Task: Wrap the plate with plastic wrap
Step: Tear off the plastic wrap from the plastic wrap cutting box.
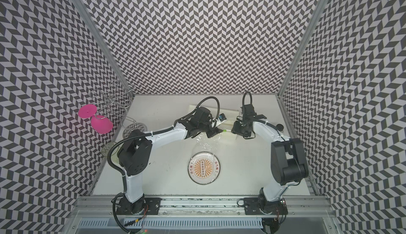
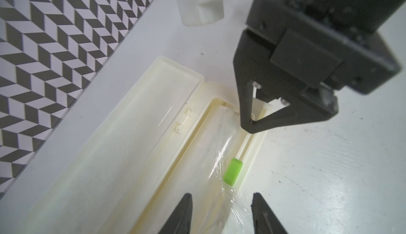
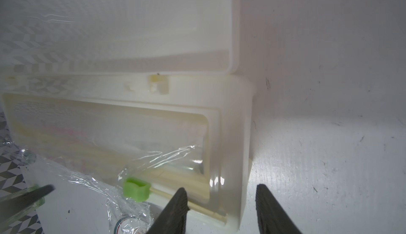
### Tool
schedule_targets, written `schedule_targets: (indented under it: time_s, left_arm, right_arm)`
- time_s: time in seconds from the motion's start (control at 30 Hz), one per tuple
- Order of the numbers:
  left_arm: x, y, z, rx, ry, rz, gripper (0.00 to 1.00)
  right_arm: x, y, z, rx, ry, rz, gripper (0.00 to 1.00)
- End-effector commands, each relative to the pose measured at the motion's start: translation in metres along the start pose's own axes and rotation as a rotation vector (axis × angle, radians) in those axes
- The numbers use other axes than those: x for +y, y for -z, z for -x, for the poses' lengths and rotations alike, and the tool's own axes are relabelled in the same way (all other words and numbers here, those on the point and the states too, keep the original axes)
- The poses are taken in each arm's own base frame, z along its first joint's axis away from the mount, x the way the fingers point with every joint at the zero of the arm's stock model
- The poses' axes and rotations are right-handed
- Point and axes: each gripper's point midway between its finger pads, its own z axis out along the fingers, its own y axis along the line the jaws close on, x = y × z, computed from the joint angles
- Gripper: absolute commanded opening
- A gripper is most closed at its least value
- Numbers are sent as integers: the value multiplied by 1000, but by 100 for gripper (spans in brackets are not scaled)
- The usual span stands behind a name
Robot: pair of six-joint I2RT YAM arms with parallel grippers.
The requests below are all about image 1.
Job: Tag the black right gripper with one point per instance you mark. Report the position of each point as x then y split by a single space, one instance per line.
236 129

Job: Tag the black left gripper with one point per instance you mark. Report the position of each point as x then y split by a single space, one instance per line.
213 132

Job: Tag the clear plastic wrap sheet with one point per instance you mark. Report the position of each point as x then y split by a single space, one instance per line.
205 144

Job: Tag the white plate orange sunburst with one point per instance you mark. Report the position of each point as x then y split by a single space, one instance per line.
204 168

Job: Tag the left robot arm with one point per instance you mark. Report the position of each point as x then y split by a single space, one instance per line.
131 156

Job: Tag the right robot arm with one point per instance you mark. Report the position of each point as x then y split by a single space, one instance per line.
288 162

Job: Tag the glass spice jar black lid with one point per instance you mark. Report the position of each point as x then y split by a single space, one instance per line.
280 127

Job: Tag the pink plastic wine glass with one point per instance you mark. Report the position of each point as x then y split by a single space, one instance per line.
99 123

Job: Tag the green plastic cup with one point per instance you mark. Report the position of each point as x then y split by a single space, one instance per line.
106 149

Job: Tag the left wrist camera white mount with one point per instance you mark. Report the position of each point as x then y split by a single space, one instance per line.
221 118

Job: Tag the chrome wire glass rack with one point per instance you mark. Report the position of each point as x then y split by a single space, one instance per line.
111 103

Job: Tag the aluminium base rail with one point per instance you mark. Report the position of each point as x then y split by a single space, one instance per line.
237 206

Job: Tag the aluminium corner post right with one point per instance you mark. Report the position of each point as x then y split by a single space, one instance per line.
319 9

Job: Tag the aluminium corner post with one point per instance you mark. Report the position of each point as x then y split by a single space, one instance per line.
89 22
319 9

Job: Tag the aluminium corner post left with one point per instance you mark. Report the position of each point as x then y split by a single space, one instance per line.
89 22

